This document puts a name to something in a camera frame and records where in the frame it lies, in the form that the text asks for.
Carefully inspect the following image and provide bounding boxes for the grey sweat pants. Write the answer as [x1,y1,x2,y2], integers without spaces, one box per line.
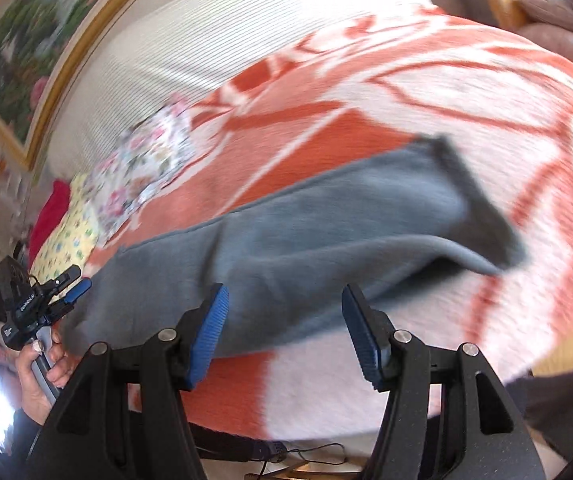
[61,136,526,356]

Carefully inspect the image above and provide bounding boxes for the left forearm dark sleeve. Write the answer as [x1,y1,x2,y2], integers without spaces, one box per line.
[0,408,41,477]

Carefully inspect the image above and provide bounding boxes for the person's left hand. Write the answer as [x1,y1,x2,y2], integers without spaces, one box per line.
[15,328,79,426]

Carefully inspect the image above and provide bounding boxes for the yellow cartoon print pillow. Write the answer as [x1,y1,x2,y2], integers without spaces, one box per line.
[29,174,99,283]

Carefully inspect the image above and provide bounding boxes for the red pillow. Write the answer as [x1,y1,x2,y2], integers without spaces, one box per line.
[28,179,70,266]

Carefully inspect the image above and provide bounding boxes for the floral print pillow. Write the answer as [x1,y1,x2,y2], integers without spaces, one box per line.
[84,99,195,247]

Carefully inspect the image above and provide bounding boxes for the gold framed landscape painting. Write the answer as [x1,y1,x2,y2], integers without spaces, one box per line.
[0,0,129,169]

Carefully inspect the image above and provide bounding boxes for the striped white headboard cushion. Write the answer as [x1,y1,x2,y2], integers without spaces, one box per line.
[46,0,428,179]

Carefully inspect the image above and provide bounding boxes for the orange white patterned blanket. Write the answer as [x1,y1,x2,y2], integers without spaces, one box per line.
[80,6,573,441]

